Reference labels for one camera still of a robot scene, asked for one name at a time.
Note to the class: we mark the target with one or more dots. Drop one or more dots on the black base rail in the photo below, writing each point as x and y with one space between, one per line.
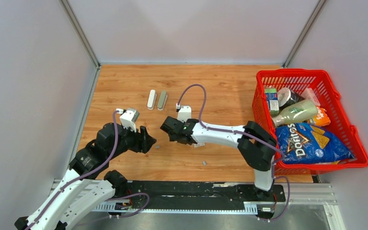
174 195

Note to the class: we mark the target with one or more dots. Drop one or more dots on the red plastic basket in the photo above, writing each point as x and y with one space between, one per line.
318 80

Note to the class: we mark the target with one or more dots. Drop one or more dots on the white wrapped packet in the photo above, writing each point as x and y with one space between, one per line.
309 94

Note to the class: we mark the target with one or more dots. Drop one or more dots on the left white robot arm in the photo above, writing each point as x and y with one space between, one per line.
63 209

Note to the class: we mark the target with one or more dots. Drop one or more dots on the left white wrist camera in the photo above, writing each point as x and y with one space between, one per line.
128 118

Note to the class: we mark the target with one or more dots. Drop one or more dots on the pale green bottle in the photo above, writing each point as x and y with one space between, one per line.
296 113

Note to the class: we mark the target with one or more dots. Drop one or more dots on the white stapler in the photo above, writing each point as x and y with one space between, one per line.
151 99

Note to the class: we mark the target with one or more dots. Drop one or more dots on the grey green stapler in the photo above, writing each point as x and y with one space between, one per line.
162 100

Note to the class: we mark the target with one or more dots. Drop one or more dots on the orange snack bag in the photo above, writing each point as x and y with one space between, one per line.
321 119

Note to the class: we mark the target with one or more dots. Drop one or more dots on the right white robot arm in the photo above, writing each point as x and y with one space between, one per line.
255 144

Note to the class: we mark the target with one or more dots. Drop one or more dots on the green blue carton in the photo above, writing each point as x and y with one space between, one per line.
272 101

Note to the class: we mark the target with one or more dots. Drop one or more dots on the black white round can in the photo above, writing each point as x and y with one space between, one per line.
287 97

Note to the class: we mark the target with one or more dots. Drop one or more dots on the blue Doritos chip bag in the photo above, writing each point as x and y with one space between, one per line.
303 143

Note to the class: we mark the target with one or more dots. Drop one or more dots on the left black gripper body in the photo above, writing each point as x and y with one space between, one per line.
132 140

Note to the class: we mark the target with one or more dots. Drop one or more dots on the staple box tray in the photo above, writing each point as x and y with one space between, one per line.
199 145

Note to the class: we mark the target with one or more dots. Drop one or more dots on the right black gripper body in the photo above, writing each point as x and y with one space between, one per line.
172 138

